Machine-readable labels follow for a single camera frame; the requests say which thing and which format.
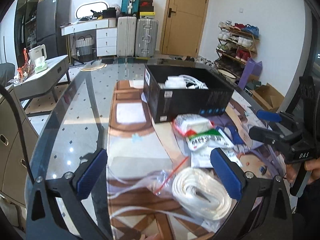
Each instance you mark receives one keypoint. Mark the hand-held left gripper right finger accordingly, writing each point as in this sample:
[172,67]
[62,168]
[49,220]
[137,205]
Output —
[226,172]

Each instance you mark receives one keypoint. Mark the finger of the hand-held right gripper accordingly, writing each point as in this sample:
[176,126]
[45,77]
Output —
[268,116]
[265,135]

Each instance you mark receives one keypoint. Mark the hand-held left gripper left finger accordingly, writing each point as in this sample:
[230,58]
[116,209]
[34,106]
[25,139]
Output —
[91,172]

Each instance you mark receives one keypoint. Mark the black cardboard box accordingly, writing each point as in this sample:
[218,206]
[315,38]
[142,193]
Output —
[182,102]

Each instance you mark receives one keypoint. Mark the person's right hand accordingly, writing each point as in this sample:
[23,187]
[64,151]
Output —
[314,170]

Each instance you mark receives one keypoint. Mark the open cardboard box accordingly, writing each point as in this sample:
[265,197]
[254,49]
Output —
[267,97]

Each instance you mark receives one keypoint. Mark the clear printed plastic bag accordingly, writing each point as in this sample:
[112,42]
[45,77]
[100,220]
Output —
[202,158]

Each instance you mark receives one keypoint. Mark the green and white packet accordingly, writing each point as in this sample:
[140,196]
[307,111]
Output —
[207,138]

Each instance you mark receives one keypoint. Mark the purple bag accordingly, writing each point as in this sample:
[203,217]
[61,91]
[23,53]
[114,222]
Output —
[251,72]

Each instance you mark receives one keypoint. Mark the printed cartoon table mat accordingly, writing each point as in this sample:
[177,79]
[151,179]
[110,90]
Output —
[135,135]

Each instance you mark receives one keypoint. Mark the red and white packet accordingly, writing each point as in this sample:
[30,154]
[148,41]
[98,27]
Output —
[190,123]

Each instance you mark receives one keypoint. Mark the wooden shoe rack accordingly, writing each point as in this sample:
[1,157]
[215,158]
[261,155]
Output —
[237,47]

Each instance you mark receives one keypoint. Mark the beige cabinet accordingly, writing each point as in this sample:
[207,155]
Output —
[12,142]

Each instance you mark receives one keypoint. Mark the grey side table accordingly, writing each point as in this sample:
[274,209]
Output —
[47,80]

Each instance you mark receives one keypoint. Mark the green tissue box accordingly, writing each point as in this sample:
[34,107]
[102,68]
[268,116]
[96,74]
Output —
[41,66]

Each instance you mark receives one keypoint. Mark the red snack bag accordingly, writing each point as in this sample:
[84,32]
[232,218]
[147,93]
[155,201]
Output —
[23,67]

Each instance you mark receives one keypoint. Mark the wooden door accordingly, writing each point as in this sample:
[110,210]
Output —
[185,17]

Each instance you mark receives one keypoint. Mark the white dressing table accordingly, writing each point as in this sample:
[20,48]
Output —
[106,42]

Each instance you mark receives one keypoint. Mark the white electric kettle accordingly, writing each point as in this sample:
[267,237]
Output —
[37,52]

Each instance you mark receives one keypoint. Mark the white suitcase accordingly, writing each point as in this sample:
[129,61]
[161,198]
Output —
[126,36]

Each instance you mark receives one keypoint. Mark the silver suitcase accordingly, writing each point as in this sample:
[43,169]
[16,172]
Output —
[147,37]

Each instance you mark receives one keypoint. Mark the black fridge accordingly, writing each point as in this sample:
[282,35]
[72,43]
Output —
[52,22]

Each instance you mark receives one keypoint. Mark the yellow shoe box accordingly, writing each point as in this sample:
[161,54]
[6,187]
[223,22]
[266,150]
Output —
[147,15]

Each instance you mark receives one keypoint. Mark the black bag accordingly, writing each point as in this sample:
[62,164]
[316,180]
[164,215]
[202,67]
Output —
[110,12]

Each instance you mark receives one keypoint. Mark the dark shoe box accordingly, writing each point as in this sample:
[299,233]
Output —
[146,9]

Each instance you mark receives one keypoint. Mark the oval mirror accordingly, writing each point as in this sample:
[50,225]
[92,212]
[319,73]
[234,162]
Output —
[85,8]

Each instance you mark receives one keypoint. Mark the black and red shoe box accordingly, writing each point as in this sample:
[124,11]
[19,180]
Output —
[146,4]

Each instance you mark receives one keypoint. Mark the black wardrobe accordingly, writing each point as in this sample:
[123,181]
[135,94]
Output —
[26,17]

